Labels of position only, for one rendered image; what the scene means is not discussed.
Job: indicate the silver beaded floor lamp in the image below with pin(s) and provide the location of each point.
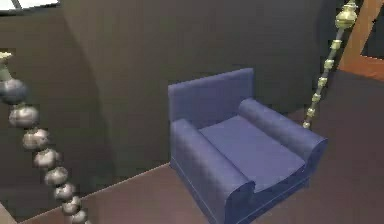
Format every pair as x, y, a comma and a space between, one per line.
36, 138

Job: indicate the brass beaded floor lamp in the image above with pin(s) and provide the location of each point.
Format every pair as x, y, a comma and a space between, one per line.
322, 81

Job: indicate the blue armchair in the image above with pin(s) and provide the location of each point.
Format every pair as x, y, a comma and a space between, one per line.
246, 150

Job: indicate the white framed window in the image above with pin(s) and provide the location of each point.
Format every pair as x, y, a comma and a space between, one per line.
26, 4

